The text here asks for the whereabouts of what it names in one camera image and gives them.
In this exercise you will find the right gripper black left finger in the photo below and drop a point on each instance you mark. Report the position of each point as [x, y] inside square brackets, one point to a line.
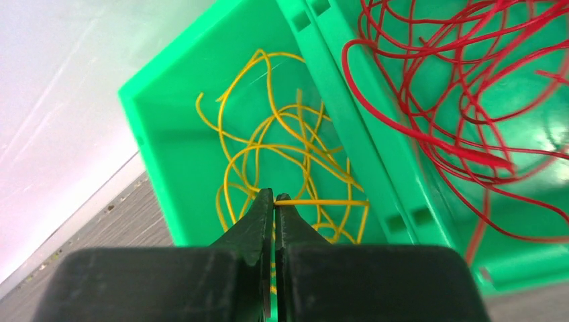
[226, 281]

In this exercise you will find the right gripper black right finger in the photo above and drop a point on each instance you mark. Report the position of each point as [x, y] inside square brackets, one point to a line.
[320, 281]

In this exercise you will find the green three-compartment bin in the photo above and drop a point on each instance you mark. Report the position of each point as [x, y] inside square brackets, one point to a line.
[405, 122]

